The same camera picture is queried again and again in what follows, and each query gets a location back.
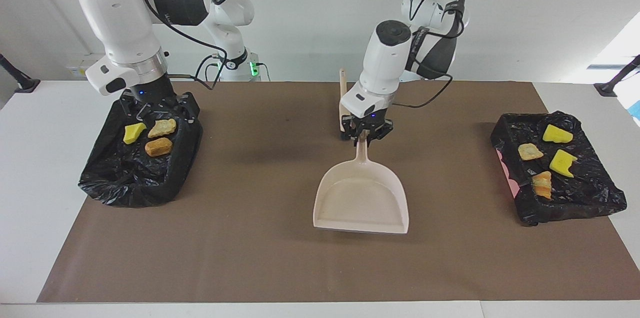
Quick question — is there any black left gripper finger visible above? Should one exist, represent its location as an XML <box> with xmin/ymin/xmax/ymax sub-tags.
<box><xmin>366</xmin><ymin>120</ymin><xmax>395</xmax><ymax>147</ymax></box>
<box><xmin>341</xmin><ymin>116</ymin><xmax>362</xmax><ymax>147</ymax></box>

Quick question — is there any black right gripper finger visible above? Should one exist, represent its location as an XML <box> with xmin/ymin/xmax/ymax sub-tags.
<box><xmin>176</xmin><ymin>92</ymin><xmax>202</xmax><ymax>123</ymax></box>
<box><xmin>119</xmin><ymin>95</ymin><xmax>147</xmax><ymax>122</ymax></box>

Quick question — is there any yellow sponge wedge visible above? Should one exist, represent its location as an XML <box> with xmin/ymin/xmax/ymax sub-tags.
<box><xmin>123</xmin><ymin>122</ymin><xmax>148</xmax><ymax>145</ymax></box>

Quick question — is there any long flaky croissant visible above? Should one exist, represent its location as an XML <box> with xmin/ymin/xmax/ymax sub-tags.
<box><xmin>147</xmin><ymin>118</ymin><xmax>178</xmax><ymax>139</ymax></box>

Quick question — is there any beige hand brush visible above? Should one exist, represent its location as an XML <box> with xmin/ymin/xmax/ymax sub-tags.
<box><xmin>339</xmin><ymin>69</ymin><xmax>350</xmax><ymax>140</ymax></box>

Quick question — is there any brown bread loaf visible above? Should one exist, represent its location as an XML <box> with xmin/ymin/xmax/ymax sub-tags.
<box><xmin>145</xmin><ymin>137</ymin><xmax>174</xmax><ymax>157</ymax></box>

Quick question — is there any beige plastic dustpan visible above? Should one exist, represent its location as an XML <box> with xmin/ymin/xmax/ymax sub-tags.
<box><xmin>313</xmin><ymin>136</ymin><xmax>410</xmax><ymax>234</ymax></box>

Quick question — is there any pale flaky pastry piece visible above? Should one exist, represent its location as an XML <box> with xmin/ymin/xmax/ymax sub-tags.
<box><xmin>517</xmin><ymin>143</ymin><xmax>545</xmax><ymax>161</ymax></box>

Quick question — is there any small round croissant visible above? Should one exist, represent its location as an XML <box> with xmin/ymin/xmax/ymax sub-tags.
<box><xmin>531</xmin><ymin>171</ymin><xmax>553</xmax><ymax>201</ymax></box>

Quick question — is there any yellow sponge piece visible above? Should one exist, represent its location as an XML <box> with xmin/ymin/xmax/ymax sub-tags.
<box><xmin>542</xmin><ymin>124</ymin><xmax>574</xmax><ymax>144</ymax></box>
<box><xmin>549</xmin><ymin>149</ymin><xmax>578</xmax><ymax>178</ymax></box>

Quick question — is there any black bag lined pink bin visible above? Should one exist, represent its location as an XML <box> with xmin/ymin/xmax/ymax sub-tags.
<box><xmin>490</xmin><ymin>111</ymin><xmax>628</xmax><ymax>227</ymax></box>

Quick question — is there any brown table mat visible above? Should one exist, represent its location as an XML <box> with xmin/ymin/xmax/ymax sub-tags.
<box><xmin>37</xmin><ymin>81</ymin><xmax>640</xmax><ymax>303</ymax></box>

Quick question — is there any black right base cable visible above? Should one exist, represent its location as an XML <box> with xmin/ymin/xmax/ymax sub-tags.
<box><xmin>194</xmin><ymin>54</ymin><xmax>221</xmax><ymax>82</ymax></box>

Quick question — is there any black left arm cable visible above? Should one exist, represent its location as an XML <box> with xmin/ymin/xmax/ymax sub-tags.
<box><xmin>392</xmin><ymin>0</ymin><xmax>468</xmax><ymax>109</ymax></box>

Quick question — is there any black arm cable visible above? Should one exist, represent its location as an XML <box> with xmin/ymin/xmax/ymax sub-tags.
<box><xmin>142</xmin><ymin>0</ymin><xmax>228</xmax><ymax>91</ymax></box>
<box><xmin>392</xmin><ymin>0</ymin><xmax>468</xmax><ymax>109</ymax></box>

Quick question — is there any white wall socket box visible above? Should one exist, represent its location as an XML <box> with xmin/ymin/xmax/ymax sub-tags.
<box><xmin>66</xmin><ymin>55</ymin><xmax>106</xmax><ymax>78</ymax></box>

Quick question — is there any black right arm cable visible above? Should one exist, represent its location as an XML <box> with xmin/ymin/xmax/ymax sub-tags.
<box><xmin>142</xmin><ymin>0</ymin><xmax>228</xmax><ymax>91</ymax></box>

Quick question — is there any black camera stand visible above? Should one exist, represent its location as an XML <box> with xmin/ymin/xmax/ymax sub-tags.
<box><xmin>0</xmin><ymin>54</ymin><xmax>41</xmax><ymax>94</ymax></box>
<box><xmin>594</xmin><ymin>55</ymin><xmax>640</xmax><ymax>97</ymax></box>

